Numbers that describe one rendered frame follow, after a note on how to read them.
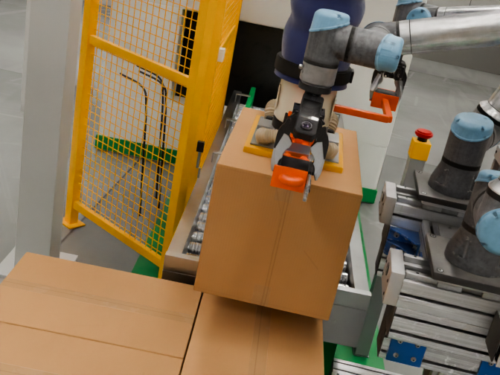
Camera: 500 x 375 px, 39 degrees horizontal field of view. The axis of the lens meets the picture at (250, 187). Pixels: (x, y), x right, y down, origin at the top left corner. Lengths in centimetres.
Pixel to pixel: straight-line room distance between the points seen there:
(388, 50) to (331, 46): 11
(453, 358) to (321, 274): 41
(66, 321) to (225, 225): 54
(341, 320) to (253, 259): 56
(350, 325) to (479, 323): 75
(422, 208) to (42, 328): 116
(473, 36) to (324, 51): 33
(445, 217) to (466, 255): 49
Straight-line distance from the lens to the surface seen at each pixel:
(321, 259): 198
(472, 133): 215
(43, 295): 223
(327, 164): 202
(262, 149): 202
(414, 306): 177
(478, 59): 1107
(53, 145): 309
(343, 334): 248
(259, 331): 220
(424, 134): 280
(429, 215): 221
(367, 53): 148
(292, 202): 191
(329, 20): 147
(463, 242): 174
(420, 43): 160
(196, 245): 260
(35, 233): 328
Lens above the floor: 174
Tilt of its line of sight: 22 degrees down
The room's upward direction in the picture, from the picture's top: 11 degrees clockwise
